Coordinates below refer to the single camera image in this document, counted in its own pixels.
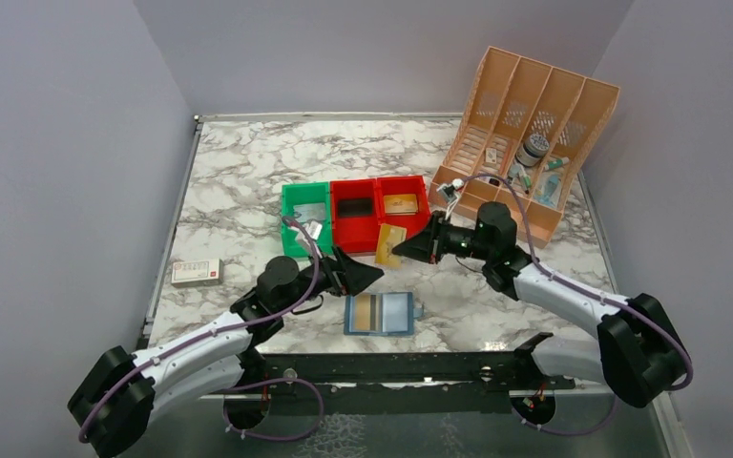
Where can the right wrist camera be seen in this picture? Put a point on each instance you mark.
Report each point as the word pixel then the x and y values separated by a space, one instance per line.
pixel 450 191

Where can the right red plastic bin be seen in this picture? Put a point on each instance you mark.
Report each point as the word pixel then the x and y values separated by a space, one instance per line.
pixel 405 185

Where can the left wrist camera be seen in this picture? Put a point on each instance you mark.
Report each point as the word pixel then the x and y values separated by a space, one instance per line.
pixel 313 228

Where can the peach desk organizer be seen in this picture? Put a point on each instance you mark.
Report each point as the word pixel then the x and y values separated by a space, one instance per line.
pixel 513 96

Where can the black card in bin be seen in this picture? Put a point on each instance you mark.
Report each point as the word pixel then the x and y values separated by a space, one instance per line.
pixel 355 208

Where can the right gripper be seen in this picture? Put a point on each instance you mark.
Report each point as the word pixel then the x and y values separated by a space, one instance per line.
pixel 429 244

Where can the light blue packet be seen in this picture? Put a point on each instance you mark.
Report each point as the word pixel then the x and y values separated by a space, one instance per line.
pixel 548 190

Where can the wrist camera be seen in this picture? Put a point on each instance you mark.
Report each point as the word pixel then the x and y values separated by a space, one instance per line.
pixel 313 228
pixel 450 191

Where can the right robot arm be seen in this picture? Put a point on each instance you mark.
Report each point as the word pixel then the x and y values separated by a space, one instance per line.
pixel 638 354

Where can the small items in organizer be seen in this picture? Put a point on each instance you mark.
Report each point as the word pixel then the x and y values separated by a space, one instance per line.
pixel 516 171

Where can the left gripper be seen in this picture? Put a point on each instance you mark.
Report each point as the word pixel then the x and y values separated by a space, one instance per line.
pixel 348 276

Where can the round grey jar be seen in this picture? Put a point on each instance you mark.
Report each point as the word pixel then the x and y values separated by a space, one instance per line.
pixel 532 149

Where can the blue leather card holder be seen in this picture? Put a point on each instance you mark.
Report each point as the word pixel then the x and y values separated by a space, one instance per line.
pixel 399 312

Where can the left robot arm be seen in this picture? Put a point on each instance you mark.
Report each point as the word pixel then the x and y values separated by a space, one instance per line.
pixel 124 392

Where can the gold card in bin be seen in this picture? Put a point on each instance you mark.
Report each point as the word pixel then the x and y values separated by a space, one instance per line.
pixel 401 204

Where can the middle red plastic bin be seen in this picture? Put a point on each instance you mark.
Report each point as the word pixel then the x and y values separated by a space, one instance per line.
pixel 355 235

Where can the small white red box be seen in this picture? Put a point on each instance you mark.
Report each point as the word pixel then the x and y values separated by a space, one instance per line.
pixel 197 273

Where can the silver card in bin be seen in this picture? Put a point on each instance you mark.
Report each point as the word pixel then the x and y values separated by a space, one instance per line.
pixel 306 211

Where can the green plastic bin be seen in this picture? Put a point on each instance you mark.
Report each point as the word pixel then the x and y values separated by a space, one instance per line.
pixel 300 193

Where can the red plastic bin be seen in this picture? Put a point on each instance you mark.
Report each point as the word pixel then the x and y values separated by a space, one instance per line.
pixel 405 185
pixel 355 235

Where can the gold credit card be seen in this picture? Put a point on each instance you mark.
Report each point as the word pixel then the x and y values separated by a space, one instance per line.
pixel 365 313
pixel 389 237

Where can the green tipped tube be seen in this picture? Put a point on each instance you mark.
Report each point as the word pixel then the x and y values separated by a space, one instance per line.
pixel 556 163

